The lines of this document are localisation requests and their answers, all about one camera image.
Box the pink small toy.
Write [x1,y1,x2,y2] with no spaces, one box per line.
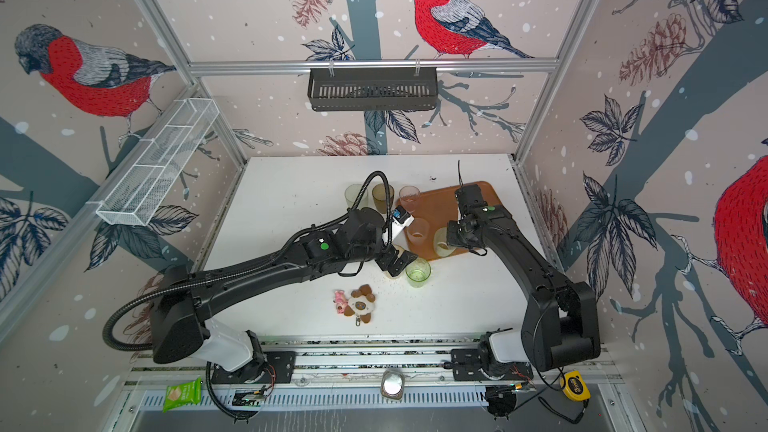
[334,290,349,315]

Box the black corrugated cable hose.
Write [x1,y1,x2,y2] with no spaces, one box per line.
[101,269,205,353]

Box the tall brown textured glass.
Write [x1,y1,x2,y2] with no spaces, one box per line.
[372,183,394,215]

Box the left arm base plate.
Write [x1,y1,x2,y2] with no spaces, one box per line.
[212,351,297,385]

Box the bright green clear glass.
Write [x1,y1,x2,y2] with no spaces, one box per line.
[405,258,431,288]

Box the tall pale green glass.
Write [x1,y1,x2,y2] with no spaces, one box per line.
[344,184,369,209]

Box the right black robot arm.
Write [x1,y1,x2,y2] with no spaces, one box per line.
[447,184,601,372]

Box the brown plastic tray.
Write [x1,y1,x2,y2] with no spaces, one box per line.
[406,185,468,261]

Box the pink textured glass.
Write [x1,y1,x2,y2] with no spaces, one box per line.
[406,218,430,246]

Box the brown flower plush keychain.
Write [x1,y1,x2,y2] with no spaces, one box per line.
[342,284,376,326]

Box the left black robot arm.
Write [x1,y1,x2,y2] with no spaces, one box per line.
[150,206,416,372]

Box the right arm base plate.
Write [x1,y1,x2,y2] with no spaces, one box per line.
[442,348,533,382]

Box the white mesh wall shelf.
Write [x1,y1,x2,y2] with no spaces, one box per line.
[96,98,220,226]

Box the pink ribbed clear glass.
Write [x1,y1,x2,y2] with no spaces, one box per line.
[399,185,421,214]

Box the green snack packet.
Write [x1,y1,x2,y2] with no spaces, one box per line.
[162,377,202,412]

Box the pale green textured glass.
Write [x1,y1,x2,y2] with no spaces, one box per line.
[433,227,456,258]

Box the silver round knob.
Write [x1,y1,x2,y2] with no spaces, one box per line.
[380,369,405,401]

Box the yellow tape measure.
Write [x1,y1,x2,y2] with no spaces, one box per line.
[560,370,591,402]

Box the black hanging wire basket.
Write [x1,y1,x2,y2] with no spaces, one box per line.
[307,67,438,112]

